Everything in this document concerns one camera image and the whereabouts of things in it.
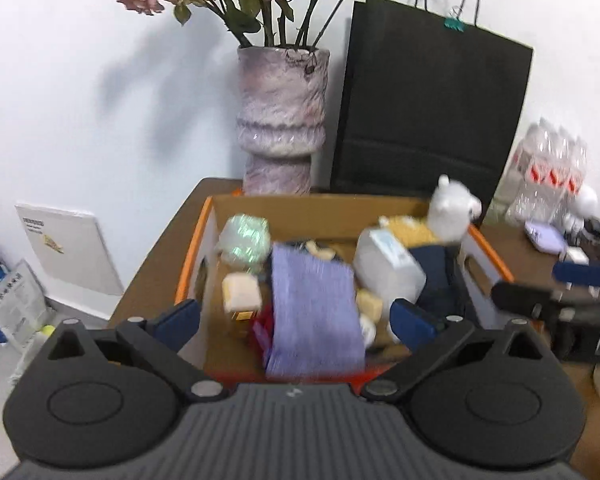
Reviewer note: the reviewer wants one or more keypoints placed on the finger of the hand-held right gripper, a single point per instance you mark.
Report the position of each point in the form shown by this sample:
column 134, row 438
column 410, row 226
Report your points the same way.
column 525, row 300
column 580, row 273

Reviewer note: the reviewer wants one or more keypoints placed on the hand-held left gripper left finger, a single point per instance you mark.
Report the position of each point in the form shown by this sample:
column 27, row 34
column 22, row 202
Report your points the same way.
column 180, row 320

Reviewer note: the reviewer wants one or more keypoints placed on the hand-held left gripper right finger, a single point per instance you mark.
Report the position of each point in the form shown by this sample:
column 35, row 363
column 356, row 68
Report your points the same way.
column 412, row 322

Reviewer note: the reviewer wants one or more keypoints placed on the round jar with wooden lid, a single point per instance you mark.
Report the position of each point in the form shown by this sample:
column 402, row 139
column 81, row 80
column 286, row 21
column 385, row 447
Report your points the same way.
column 369, row 304

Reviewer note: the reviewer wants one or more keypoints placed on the dark blue pouch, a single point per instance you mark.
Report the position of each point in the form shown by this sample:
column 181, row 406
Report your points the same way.
column 440, row 280

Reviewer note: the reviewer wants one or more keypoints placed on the bottle with cream cap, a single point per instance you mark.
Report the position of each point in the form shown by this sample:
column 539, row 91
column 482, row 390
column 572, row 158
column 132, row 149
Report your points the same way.
column 241, row 291

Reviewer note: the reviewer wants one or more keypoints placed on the purple cloth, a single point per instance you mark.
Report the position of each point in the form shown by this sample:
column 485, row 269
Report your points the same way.
column 315, row 310

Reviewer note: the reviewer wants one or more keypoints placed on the red cardboard box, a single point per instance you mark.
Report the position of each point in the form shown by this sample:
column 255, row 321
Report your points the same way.
column 330, row 220

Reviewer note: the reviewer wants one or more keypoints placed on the brown wooden desktop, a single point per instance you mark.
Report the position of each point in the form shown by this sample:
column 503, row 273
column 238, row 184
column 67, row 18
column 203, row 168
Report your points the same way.
column 155, row 270

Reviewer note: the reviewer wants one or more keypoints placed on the white charger block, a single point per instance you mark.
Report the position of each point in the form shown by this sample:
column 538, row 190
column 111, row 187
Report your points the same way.
column 576, row 256

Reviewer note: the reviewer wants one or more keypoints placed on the light purple case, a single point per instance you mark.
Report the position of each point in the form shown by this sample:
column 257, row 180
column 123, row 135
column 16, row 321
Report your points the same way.
column 545, row 237

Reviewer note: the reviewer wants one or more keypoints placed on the white plastic bottle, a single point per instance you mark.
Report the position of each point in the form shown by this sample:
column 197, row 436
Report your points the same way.
column 387, row 270

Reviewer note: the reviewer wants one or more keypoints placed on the white robot figurine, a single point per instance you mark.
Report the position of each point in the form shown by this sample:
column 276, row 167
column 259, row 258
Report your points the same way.
column 585, row 202

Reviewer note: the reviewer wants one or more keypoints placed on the clear water bottle red label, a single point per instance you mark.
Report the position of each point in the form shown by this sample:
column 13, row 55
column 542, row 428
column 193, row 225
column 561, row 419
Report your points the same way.
column 527, row 170
column 577, row 170
column 557, row 175

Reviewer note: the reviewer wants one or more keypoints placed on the iridescent green pack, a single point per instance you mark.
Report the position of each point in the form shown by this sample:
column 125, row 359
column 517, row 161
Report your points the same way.
column 244, row 240

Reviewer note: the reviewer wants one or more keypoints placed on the white and yellow alpaca plush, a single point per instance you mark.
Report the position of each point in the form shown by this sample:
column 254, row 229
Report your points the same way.
column 450, row 207

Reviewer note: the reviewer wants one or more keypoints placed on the white flat board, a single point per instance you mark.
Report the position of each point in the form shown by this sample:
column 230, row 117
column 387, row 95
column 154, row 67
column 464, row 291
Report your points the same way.
column 70, row 250

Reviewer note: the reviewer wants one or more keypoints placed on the yellow green ball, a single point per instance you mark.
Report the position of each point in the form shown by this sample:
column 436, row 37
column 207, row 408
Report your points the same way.
column 47, row 331

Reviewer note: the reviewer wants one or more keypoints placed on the blue and white carton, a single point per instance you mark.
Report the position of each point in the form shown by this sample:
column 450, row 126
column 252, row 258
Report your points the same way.
column 5, row 300

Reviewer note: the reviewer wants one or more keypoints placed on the black paper bag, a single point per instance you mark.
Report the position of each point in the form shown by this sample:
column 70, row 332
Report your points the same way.
column 430, row 110

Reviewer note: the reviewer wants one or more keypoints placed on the pink marbled ceramic vase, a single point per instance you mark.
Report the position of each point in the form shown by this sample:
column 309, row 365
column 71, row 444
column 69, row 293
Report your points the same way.
column 282, row 110

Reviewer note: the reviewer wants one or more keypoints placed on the green binder clip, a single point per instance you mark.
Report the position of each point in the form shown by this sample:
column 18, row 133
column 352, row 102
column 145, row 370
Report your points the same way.
column 453, row 20

